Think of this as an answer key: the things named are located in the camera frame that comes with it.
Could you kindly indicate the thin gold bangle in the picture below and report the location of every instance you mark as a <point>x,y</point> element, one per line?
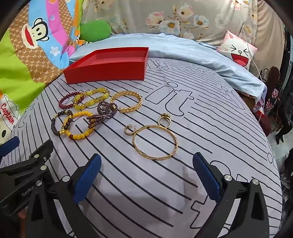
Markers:
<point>137,150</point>

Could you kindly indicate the grey floral sheet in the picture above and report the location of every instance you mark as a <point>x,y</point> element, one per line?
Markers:
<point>142,16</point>

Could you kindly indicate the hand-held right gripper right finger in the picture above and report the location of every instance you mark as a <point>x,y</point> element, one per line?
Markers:
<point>206,180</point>

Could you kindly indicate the gold hoop earring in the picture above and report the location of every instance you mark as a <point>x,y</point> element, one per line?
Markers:
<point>127,133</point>

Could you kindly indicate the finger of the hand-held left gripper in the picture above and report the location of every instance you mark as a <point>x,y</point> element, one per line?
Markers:
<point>34,158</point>
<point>10,144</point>

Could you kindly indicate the dark metal chair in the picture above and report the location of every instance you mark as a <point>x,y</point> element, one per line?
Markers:
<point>274,77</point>

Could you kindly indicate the green pillow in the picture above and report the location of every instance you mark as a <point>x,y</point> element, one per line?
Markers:
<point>95,32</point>

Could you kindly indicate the light blue blanket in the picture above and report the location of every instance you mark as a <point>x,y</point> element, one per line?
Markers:
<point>183,49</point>

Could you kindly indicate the white laughing face pillow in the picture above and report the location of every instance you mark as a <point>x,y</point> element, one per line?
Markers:
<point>238,53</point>

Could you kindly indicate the red box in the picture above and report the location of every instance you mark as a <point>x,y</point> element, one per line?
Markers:
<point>107,66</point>

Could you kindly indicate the striped lilac bed sheet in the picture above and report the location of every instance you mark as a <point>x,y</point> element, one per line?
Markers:
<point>206,125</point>

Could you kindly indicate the monkey printed blanket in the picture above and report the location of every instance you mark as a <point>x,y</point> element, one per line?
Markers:
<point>29,57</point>

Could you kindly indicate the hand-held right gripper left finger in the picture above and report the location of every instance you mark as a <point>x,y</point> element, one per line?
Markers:
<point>88,178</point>

